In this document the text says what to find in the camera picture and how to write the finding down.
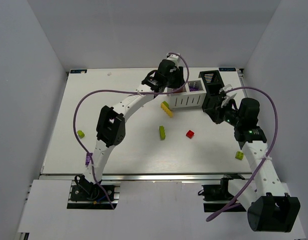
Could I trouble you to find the purple lego brick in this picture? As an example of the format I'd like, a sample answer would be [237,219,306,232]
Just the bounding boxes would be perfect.
[189,86,199,92]
[85,153,92,167]

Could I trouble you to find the small red square lego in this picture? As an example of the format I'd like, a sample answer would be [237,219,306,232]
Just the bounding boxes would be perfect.
[186,130,194,139]

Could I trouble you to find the red lego brick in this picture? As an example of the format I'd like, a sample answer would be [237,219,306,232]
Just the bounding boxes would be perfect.
[172,88,186,94]

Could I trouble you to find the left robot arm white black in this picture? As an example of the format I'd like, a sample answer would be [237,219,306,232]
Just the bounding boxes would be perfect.
[83,54,185,184]

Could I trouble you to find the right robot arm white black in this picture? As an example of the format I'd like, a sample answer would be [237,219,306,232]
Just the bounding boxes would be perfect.
[205,97,300,233]

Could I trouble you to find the white double bin container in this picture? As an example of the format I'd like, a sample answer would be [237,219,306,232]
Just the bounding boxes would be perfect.
[167,79,206,110]

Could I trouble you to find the black double bin container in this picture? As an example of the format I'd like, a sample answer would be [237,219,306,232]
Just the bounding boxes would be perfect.
[199,70,224,112]

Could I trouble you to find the long yellow lego brick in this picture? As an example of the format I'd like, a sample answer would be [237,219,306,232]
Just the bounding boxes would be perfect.
[161,103,173,118]

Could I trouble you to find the blue label right corner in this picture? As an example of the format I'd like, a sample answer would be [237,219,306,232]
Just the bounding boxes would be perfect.
[218,67,236,72]

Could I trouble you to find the blue label corner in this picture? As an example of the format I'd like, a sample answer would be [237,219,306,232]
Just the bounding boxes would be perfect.
[70,69,87,74]
[218,67,236,72]

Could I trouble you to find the small green lego right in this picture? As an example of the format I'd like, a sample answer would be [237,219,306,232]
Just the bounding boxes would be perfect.
[235,151,244,160]

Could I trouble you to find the small green lego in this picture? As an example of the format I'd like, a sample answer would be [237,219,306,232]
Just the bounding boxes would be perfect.
[77,130,85,139]
[235,151,244,160]

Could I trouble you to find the green long lego brick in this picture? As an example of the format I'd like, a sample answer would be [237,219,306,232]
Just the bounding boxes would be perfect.
[159,125,166,140]

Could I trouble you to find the blue label left corner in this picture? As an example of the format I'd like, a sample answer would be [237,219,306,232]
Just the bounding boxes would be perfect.
[70,69,87,74]

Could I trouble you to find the small green lego left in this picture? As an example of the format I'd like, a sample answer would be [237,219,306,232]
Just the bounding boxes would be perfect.
[77,130,85,139]

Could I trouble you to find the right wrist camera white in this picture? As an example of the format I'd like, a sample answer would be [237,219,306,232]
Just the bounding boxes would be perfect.
[219,84,236,108]

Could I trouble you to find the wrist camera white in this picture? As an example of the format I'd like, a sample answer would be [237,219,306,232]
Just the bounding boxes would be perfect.
[166,52,181,68]
[219,84,236,108]

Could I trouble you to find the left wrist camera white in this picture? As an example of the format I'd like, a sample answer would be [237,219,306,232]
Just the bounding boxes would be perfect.
[166,52,181,68]

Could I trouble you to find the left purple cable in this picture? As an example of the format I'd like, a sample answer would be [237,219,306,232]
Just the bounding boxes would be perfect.
[73,52,190,210]

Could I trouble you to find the purple cable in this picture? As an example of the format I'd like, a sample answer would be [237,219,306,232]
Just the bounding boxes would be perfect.
[73,52,190,210]
[205,86,278,223]

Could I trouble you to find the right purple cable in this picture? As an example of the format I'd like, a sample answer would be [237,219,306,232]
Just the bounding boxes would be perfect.
[205,86,278,223]

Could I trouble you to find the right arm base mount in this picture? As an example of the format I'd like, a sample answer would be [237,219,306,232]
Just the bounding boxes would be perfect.
[197,173,245,213]

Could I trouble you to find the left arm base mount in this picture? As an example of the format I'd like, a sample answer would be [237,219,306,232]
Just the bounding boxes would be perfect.
[67,175,119,210]

